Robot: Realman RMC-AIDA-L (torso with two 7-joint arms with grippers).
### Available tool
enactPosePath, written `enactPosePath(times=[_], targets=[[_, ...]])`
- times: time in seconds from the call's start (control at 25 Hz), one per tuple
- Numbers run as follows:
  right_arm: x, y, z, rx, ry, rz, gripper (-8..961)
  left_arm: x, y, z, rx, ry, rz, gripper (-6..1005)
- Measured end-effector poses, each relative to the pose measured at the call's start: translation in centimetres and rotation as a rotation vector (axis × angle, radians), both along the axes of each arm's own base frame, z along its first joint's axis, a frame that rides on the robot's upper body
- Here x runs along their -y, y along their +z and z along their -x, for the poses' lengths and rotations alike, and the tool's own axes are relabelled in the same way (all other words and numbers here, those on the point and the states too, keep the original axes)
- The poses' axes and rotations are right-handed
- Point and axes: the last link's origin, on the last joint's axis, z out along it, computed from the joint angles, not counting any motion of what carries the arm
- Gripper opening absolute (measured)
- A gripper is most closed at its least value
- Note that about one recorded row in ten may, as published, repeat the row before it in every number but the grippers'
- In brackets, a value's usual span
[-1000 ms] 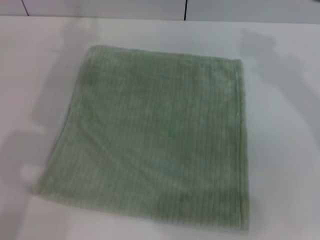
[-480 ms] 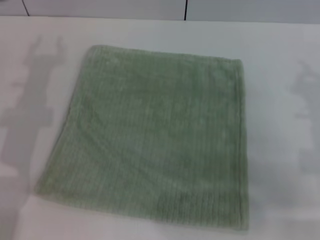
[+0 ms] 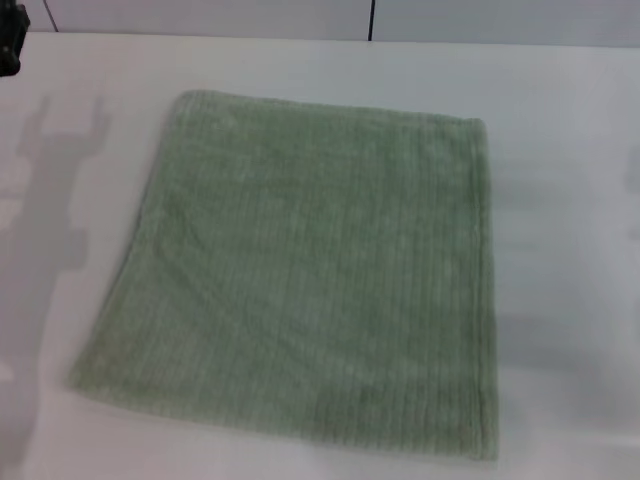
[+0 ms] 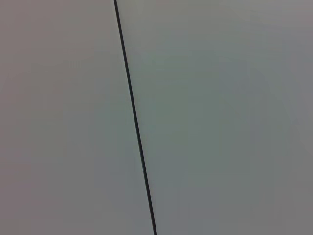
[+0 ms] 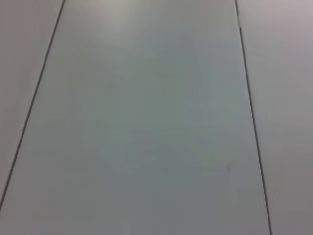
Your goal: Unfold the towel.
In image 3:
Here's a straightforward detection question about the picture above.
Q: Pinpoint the green ribbed towel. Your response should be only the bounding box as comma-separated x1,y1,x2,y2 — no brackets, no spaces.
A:
63,88,503,461

